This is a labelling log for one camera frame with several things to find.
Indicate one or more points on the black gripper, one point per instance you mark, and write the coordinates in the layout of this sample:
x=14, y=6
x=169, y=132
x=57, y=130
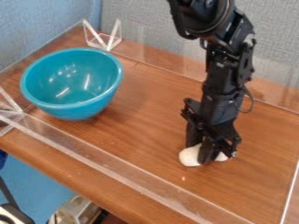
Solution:
x=210, y=124

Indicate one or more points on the back clear acrylic barrier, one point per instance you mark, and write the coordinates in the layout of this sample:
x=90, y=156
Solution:
x=146, y=44

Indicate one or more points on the grey metal bracket under table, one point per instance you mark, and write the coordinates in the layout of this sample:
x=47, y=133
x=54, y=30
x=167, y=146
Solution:
x=77, y=211

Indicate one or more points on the front clear acrylic barrier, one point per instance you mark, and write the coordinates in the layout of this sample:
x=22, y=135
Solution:
x=154, y=187

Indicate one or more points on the black chair part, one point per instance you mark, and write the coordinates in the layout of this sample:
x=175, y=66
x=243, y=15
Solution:
x=11, y=214

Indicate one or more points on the clear acrylic corner bracket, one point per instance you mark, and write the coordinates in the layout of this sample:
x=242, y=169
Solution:
x=101, y=40

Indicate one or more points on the clear acrylic barrier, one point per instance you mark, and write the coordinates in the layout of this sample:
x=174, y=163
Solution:
x=290, y=216
x=154, y=187
x=146, y=44

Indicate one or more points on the white brown toy mushroom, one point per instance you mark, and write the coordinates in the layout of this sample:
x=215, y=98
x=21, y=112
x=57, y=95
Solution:
x=190, y=156

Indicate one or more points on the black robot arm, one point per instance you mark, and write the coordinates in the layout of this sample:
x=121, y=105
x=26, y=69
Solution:
x=221, y=26

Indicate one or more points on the right clear acrylic barrier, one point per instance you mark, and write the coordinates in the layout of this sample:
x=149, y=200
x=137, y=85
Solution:
x=290, y=216

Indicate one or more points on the blue bowl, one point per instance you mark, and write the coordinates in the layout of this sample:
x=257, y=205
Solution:
x=73, y=83

